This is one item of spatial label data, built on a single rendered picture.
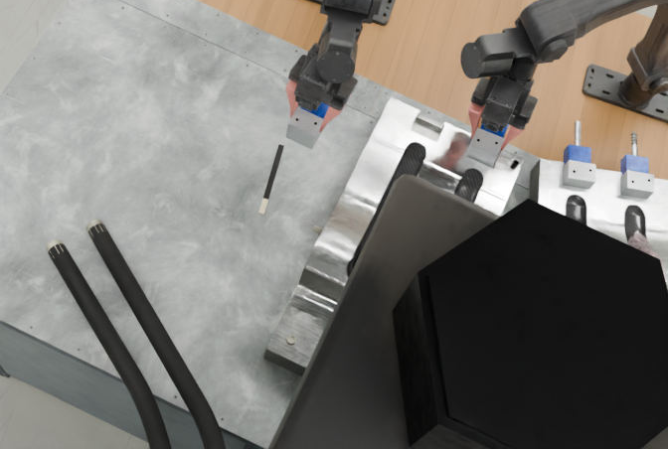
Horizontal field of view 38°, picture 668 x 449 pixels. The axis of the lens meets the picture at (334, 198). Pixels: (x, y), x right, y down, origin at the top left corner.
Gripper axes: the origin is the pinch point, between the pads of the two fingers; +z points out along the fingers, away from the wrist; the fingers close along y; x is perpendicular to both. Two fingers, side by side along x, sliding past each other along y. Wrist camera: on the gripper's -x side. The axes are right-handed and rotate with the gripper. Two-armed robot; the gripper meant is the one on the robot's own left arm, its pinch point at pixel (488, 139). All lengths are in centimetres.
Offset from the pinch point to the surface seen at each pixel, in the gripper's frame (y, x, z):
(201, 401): -23, -56, 23
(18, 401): -79, -24, 103
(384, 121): -17.9, -2.2, 3.3
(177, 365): -29, -53, 23
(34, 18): -131, 59, 61
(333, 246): -15.5, -28.8, 10.2
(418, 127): -12.3, 2.3, 4.9
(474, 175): 0.1, -3.0, 6.1
